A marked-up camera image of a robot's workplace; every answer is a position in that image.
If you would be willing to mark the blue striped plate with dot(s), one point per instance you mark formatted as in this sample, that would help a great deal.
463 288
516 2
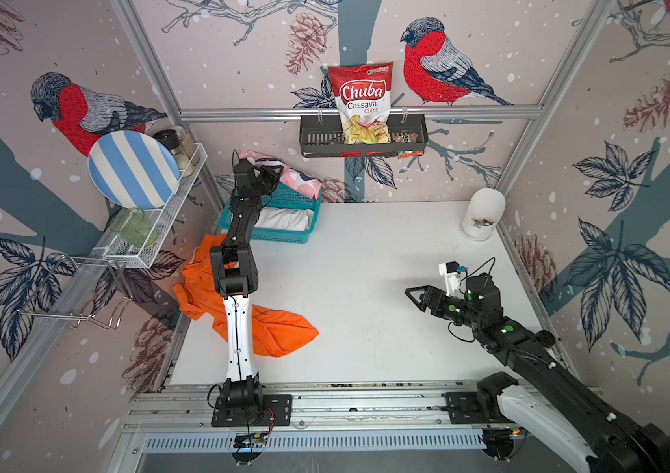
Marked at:
133 170

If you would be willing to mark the dark lid spice jar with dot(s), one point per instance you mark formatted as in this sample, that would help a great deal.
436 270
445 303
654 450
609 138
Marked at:
169 138

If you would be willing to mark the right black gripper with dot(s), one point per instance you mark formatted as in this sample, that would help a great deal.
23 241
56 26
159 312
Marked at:
429 293

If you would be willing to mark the orange garment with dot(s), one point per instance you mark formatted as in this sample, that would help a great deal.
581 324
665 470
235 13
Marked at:
275 333

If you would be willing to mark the white wire wall rack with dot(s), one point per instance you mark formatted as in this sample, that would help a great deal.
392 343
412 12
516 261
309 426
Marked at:
124 273

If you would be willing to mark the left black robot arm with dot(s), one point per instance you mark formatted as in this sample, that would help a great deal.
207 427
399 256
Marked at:
236 279

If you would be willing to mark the aluminium mounting rail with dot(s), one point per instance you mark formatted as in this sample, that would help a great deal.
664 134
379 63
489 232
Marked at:
401 405

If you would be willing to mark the black wall shelf basket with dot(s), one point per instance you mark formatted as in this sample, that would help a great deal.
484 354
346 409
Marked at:
400 135

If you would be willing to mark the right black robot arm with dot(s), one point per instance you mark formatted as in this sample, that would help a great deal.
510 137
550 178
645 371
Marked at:
539 394

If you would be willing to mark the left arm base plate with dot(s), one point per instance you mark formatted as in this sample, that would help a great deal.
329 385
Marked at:
274 411

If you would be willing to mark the clear spice jar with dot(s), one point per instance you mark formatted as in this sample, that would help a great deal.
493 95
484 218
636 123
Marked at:
188 148

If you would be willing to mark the teal plastic basket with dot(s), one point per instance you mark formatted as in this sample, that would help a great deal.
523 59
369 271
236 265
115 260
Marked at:
284 197

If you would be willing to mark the red Chuba chips bag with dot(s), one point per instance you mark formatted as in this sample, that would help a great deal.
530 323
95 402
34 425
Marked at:
362 95

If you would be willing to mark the pink patterned garment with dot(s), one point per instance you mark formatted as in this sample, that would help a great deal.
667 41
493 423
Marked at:
300 182

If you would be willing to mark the white shorts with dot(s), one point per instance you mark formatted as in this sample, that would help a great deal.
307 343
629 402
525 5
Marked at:
285 219

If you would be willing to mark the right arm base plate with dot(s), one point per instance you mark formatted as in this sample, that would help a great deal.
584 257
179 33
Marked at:
467 407

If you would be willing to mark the white ceramic holder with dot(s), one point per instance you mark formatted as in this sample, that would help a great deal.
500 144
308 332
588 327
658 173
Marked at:
484 212

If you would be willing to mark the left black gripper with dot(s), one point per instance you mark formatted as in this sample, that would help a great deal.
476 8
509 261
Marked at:
270 175

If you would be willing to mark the green glass cup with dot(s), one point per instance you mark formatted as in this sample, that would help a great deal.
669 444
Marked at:
134 226

